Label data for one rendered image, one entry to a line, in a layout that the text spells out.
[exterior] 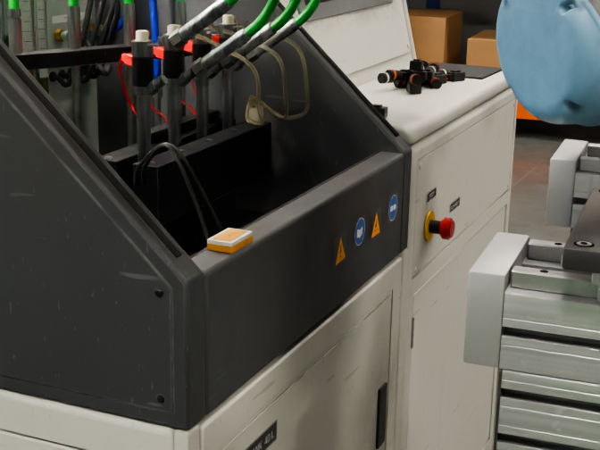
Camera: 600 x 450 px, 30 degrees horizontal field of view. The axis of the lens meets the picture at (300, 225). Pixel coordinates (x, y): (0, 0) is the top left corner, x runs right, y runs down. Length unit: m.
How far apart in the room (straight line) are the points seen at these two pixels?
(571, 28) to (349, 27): 1.28
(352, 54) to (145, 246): 1.05
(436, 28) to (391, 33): 4.47
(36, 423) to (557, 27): 0.71
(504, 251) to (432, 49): 5.73
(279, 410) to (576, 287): 0.47
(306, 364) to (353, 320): 0.16
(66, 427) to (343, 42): 1.05
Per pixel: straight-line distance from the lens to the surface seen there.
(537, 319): 1.02
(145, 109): 1.48
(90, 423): 1.21
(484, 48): 6.73
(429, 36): 6.78
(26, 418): 1.26
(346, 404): 1.59
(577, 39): 0.84
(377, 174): 1.56
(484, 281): 1.01
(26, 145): 1.15
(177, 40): 1.43
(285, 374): 1.35
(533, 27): 0.88
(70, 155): 1.13
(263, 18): 1.47
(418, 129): 1.73
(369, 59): 2.16
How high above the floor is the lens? 1.31
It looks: 16 degrees down
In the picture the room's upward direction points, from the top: 1 degrees clockwise
